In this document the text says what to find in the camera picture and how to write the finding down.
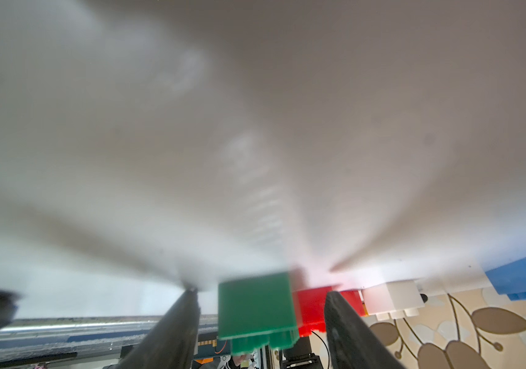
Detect white square lego brick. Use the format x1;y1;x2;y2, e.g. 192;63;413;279
361;281;425;321

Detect red lego brick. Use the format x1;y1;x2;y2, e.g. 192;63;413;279
295;286;367;338

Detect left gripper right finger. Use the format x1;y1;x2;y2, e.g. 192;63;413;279
324;292;404;369

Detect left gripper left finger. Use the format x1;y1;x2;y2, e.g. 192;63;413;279
116;291;201;369

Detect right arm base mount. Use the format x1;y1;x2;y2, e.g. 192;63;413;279
279;337;324;369

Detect aluminium rail front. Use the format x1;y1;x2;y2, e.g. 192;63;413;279
0;314;264;369

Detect green lego brick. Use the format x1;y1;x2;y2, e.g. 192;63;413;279
218;272;300;356

